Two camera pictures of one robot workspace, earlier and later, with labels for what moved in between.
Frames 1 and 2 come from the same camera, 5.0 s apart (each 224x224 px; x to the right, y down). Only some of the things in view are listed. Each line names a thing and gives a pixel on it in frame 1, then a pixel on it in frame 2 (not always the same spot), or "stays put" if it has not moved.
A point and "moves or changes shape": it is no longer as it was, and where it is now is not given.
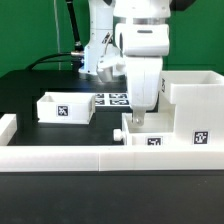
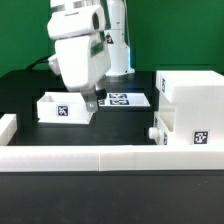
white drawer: x=66 y=108 stays put
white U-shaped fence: x=102 y=158 stays put
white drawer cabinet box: x=196 y=98 stays put
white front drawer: x=158 y=129 moves or changes shape
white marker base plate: x=112 y=99 stays put
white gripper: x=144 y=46 -> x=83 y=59
